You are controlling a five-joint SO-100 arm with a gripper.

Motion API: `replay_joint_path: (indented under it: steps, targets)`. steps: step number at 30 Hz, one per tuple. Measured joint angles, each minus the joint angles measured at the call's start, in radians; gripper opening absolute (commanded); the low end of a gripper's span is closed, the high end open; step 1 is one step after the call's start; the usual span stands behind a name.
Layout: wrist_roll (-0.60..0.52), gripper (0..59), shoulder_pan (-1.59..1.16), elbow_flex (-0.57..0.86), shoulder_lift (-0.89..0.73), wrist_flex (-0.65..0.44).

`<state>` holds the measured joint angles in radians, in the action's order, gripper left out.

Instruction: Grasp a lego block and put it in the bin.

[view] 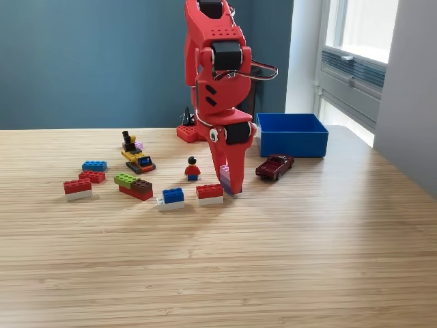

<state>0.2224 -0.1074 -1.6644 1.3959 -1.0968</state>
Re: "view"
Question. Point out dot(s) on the green brown red brick stack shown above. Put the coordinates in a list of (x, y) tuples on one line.
[(134, 191)]

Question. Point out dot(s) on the pink and purple brick stack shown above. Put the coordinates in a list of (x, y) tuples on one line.
[(224, 176)]

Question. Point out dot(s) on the red flat brick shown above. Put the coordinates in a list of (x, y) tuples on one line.
[(92, 177)]

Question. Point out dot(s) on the grey vent grille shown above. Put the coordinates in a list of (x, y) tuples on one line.
[(365, 73)]

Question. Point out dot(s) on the blue and white brick stack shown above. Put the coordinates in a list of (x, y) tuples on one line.
[(173, 195)]

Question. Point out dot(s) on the dark folded chair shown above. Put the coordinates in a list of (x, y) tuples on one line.
[(257, 99)]

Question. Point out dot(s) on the red and white brick stack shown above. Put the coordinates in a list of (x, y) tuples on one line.
[(209, 192), (78, 188)]

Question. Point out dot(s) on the dark red toy car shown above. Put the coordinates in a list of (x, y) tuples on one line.
[(273, 167)]

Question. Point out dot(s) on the window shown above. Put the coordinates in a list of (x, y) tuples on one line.
[(365, 24)]

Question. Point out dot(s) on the pink flat brick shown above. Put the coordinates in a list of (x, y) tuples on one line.
[(139, 146)]

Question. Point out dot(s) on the toy figure with red shirt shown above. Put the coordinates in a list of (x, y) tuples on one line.
[(193, 169)]

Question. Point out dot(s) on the blue plastic bin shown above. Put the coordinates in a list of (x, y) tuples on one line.
[(293, 145)]

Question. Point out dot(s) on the small yellow toy digger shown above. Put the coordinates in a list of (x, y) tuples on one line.
[(136, 159)]

